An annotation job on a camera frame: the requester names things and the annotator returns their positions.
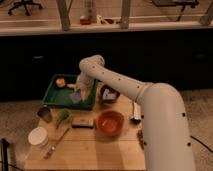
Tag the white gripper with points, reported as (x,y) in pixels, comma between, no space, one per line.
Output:
(84,84)

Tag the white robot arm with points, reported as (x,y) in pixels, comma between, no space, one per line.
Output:
(166,135)

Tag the yellow toy banana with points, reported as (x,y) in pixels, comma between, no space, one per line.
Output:
(71,86)

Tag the white cloth in bowl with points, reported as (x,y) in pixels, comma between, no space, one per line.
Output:
(108,95)

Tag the orange round toy food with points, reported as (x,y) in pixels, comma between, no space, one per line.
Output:
(60,82)

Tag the dark brown bowl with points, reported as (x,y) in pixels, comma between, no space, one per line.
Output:
(112,90)

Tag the green plastic tray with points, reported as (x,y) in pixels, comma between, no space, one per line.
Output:
(56,97)

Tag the green toy vegetable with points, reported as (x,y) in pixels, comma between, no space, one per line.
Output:
(61,116)

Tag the black rectangular block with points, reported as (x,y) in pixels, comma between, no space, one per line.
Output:
(82,123)

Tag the orange bowl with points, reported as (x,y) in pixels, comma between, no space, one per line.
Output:
(109,123)

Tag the small metal cup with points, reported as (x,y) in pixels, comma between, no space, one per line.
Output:
(45,114)

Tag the red object on shelf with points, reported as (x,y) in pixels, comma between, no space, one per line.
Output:
(84,21)

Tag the white round container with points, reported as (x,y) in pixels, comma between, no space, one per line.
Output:
(38,137)

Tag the dark red grape bunch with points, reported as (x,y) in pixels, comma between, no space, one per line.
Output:
(140,138)

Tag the black stand at left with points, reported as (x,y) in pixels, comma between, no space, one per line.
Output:
(4,144)

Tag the black office chair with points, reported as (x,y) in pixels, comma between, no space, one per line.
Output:
(25,4)

